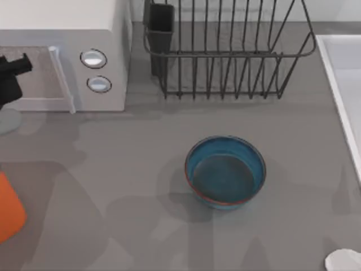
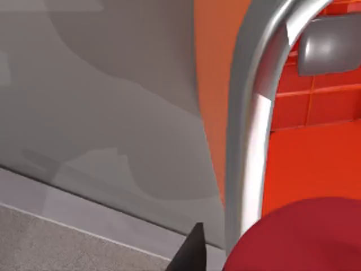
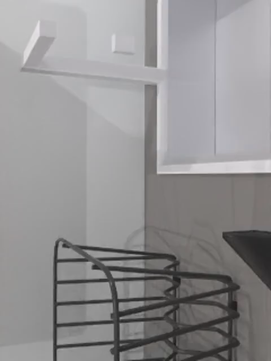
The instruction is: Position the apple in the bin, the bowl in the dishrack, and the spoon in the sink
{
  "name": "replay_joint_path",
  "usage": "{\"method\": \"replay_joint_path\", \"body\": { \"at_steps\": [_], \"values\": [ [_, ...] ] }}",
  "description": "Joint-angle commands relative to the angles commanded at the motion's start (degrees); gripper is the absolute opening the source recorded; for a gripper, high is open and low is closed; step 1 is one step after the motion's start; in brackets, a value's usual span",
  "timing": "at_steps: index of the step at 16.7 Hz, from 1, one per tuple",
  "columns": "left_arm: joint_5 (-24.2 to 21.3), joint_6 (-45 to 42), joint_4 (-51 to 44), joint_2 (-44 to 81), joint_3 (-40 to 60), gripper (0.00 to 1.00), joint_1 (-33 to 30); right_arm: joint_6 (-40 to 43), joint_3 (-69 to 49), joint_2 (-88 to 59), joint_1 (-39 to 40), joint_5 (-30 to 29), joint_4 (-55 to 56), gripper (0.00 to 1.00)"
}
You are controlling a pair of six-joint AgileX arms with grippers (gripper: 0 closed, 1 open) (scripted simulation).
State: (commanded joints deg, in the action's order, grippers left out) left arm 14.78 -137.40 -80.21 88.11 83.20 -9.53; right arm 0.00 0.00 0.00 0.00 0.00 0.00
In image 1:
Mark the pale microwave oven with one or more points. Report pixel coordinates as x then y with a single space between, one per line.
118 70

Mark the orange container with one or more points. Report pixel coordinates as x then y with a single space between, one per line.
9 209

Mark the white sink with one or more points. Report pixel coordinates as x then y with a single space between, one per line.
348 73

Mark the large microwave knob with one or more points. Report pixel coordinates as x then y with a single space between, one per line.
93 58

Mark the black utensil holder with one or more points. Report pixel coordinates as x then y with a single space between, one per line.
159 25

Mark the small microwave knob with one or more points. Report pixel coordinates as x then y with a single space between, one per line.
99 84

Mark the blue bowl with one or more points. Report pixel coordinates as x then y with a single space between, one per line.
225 176

